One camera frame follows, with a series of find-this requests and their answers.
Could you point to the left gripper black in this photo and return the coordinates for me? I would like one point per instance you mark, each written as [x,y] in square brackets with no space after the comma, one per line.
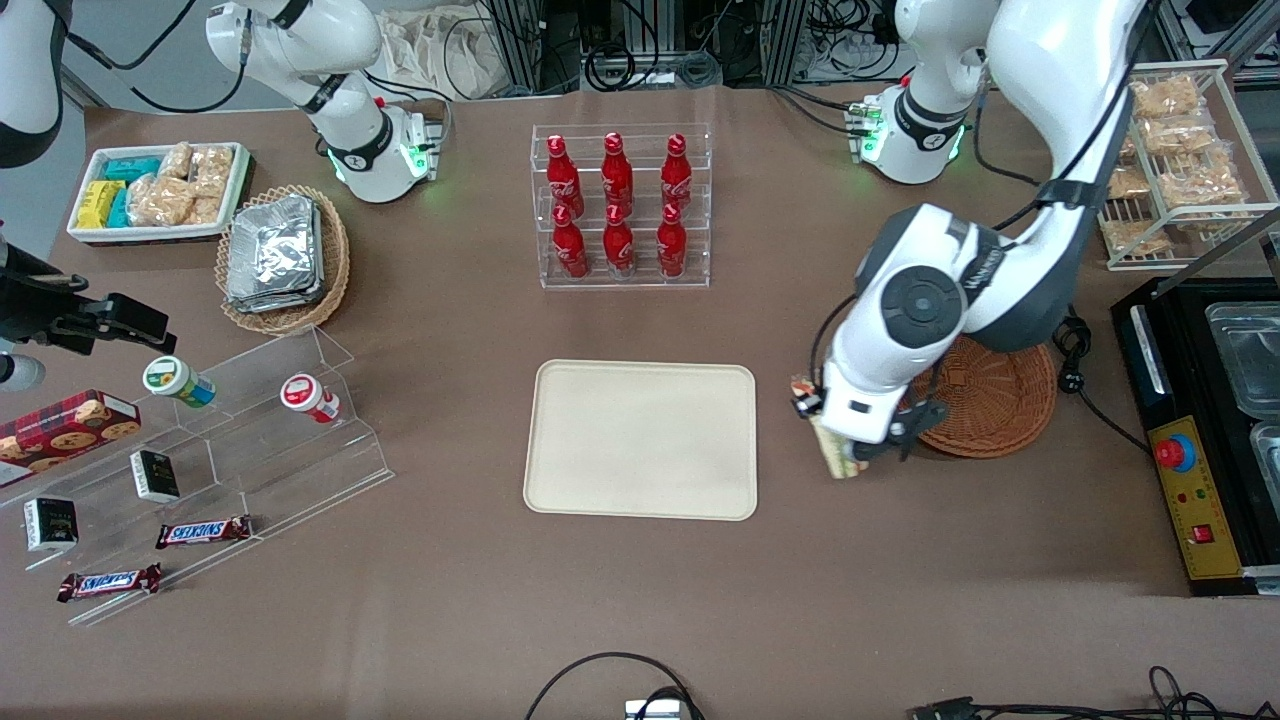
[808,404]

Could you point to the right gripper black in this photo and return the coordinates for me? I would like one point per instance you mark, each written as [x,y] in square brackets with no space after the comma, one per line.
[38,310]

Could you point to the sandwich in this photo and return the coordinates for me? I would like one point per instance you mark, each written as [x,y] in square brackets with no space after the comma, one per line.
[835,455]

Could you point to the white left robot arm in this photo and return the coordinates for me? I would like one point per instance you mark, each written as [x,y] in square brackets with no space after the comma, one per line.
[1040,60]

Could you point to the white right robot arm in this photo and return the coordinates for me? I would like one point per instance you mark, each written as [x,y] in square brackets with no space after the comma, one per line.
[340,130]

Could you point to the brown wicker basket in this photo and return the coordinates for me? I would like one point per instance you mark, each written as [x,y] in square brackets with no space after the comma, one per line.
[1000,400]

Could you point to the light wicker basket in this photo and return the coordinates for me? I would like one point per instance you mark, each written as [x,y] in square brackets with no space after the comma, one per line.
[335,260]

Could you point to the cream rectangular plastic tray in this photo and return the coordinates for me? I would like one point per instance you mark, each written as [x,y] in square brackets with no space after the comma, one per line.
[640,440]

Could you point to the green lidded small jar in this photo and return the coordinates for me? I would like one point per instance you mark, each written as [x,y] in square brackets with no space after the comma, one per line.
[175,380]

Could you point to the grey cylindrical wrist part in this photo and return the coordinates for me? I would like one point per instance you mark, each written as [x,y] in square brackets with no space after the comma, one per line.
[20,372]

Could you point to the white rectangular snack bin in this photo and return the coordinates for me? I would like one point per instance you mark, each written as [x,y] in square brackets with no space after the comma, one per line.
[80,232]

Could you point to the red tartan cookie box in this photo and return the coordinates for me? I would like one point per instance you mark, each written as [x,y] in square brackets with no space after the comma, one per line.
[65,430]

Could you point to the teal snack pack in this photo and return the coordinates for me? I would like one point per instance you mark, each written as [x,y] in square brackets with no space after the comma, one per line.
[130,168]
[120,210]

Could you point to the yellow snack pack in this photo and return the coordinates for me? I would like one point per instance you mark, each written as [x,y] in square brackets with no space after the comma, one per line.
[98,203]

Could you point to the clear bag of crackers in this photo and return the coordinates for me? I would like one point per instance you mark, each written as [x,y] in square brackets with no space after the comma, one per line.
[212,170]
[175,160]
[206,210]
[162,200]

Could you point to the small black tea box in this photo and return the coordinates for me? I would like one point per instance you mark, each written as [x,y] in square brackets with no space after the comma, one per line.
[155,476]
[50,524]

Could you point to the foil wrapped pack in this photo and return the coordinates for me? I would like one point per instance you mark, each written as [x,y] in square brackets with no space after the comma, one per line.
[275,245]
[270,304]

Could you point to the red lidded small jar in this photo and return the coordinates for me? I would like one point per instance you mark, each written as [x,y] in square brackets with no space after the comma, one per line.
[308,396]

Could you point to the clear acrylic tiered display stand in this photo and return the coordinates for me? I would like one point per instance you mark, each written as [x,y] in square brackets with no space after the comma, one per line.
[270,470]

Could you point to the Snickers chocolate bar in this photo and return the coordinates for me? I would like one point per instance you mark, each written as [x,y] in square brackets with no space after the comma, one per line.
[108,582]
[203,531]

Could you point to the red emergency stop button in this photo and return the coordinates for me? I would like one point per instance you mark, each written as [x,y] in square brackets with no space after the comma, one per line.
[1176,452]

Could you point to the red cola bottle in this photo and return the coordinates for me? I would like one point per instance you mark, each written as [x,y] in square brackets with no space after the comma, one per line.
[617,176]
[563,178]
[671,244]
[570,248]
[618,246]
[677,176]

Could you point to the clear acrylic bottle rack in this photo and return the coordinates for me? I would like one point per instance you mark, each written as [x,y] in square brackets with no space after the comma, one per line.
[640,275]

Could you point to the black warming appliance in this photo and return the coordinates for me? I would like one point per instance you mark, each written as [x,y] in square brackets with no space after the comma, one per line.
[1190,370]

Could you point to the yellow control panel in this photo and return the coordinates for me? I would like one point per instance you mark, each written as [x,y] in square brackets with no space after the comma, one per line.
[1205,500]

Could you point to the bagged fried snack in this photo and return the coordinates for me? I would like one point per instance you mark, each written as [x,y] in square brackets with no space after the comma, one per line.
[1200,180]
[1128,183]
[1135,236]
[1178,135]
[1165,97]

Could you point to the grey connector device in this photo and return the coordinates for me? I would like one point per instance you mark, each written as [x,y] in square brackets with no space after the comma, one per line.
[655,710]

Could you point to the large steel food pan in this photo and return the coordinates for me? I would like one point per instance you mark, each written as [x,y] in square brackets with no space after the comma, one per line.
[1250,360]

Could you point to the small steel food pan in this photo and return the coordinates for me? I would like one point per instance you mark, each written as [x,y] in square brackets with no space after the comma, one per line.
[1268,470]

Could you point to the grey metal bar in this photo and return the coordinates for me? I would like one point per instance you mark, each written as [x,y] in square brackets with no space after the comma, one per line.
[1230,238]

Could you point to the white plastic bag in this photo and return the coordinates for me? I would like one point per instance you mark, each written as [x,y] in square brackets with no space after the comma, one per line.
[430,50]

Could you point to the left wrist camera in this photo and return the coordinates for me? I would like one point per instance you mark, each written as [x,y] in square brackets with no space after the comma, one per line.
[805,395]

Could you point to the red rocker switch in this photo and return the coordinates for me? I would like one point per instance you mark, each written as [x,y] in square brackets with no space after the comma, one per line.
[1201,533]

